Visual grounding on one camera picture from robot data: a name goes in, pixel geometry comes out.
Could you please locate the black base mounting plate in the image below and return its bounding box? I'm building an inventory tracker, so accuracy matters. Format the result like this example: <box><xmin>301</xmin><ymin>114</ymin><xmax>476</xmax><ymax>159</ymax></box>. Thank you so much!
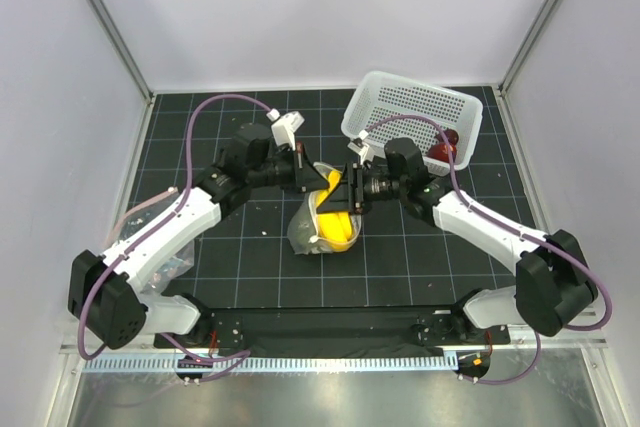
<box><xmin>173</xmin><ymin>305</ymin><xmax>510</xmax><ymax>359</ymax></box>

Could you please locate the pile of spare zip bags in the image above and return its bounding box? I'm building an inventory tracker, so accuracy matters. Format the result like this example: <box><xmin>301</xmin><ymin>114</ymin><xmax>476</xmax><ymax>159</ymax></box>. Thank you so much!
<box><xmin>102</xmin><ymin>186</ymin><xmax>196</xmax><ymax>296</ymax></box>

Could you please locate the clear polka dot zip bag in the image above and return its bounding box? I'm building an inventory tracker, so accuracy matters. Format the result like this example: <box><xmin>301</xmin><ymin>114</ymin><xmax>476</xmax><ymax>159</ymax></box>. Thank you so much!
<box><xmin>287</xmin><ymin>162</ymin><xmax>362</xmax><ymax>255</ymax></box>

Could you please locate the black grid cutting mat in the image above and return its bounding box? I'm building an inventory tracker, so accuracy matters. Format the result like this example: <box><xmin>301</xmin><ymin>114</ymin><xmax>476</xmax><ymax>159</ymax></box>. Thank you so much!
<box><xmin>129</xmin><ymin>89</ymin><xmax>514</xmax><ymax>308</ymax></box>

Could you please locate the white perforated plastic basket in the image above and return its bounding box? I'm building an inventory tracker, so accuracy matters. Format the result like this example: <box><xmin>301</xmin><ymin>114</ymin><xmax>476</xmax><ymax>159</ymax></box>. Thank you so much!
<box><xmin>341</xmin><ymin>71</ymin><xmax>483</xmax><ymax>176</ymax></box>

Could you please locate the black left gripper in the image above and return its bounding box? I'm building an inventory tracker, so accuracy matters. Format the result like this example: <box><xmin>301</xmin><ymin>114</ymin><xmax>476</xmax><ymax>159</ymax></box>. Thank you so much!
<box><xmin>248</xmin><ymin>142</ymin><xmax>330</xmax><ymax>195</ymax></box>

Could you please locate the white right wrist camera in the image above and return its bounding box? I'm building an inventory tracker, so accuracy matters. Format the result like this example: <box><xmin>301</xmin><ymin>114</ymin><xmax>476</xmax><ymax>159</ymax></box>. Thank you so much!
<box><xmin>347</xmin><ymin>129</ymin><xmax>375</xmax><ymax>168</ymax></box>

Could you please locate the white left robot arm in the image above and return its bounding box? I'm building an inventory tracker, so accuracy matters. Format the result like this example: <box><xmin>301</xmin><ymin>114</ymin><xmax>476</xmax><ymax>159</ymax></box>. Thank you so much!
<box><xmin>68</xmin><ymin>114</ymin><xmax>328</xmax><ymax>350</ymax></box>

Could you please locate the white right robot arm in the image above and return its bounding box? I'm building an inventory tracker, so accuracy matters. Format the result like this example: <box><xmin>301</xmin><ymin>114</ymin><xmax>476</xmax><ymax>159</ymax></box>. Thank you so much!
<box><xmin>317</xmin><ymin>138</ymin><xmax>598</xmax><ymax>343</ymax></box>

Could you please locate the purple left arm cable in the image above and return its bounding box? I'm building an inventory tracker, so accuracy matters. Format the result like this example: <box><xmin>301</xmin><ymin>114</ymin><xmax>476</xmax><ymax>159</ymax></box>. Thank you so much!
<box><xmin>78</xmin><ymin>94</ymin><xmax>281</xmax><ymax>384</ymax></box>

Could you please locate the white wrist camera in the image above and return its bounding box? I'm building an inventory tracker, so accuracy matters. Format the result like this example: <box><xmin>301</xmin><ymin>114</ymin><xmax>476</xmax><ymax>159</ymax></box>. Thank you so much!
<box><xmin>267</xmin><ymin>109</ymin><xmax>304</xmax><ymax>148</ymax></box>
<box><xmin>347</xmin><ymin>129</ymin><xmax>375</xmax><ymax>168</ymax></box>

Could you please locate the red apple near front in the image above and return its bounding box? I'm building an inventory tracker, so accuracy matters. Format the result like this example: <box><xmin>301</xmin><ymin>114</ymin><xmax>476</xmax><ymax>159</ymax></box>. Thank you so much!
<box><xmin>427</xmin><ymin>142</ymin><xmax>457</xmax><ymax>163</ymax></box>

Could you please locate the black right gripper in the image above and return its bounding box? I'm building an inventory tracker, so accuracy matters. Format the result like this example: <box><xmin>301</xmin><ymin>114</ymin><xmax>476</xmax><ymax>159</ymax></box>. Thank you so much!
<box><xmin>317</xmin><ymin>161</ymin><xmax>406</xmax><ymax>218</ymax></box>

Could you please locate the red apple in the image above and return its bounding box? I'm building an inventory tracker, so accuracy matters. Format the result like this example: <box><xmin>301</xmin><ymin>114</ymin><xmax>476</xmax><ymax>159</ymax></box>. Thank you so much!
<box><xmin>437</xmin><ymin>129</ymin><xmax>459</xmax><ymax>145</ymax></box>
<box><xmin>427</xmin><ymin>142</ymin><xmax>457</xmax><ymax>163</ymax></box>

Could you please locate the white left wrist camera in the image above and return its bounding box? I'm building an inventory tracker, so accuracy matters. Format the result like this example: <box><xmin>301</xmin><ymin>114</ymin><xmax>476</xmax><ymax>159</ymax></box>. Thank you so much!
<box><xmin>267</xmin><ymin>109</ymin><xmax>304</xmax><ymax>148</ymax></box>

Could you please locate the red apple at back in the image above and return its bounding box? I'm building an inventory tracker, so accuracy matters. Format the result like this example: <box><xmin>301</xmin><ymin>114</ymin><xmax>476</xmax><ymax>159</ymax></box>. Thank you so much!
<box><xmin>437</xmin><ymin>129</ymin><xmax>459</xmax><ymax>145</ymax></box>

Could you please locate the yellow banana bunch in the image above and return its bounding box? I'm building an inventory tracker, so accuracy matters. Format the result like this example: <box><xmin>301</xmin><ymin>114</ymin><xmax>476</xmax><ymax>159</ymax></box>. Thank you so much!
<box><xmin>314</xmin><ymin>169</ymin><xmax>359</xmax><ymax>253</ymax></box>

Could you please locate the white slotted cable duct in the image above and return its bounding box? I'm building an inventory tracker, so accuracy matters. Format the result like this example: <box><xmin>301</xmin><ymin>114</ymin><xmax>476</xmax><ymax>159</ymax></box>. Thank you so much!
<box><xmin>83</xmin><ymin>351</ymin><xmax>458</xmax><ymax>375</ymax></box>

